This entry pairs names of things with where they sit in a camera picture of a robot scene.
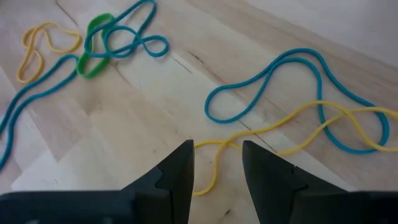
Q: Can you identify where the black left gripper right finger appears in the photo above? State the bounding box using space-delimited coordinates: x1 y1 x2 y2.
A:
241 140 398 224

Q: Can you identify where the yellow rubber band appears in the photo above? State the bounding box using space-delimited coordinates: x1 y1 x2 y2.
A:
192 100 398 197
16 21 84 84

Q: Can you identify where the teal rubber band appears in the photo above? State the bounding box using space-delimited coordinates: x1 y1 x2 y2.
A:
83 0 171 60
0 54 80 171
204 47 391 156

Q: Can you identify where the green rubber band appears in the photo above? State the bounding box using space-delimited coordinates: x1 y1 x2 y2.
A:
75 12 116 80

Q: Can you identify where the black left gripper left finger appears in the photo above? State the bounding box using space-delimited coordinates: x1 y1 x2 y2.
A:
0 139 195 224

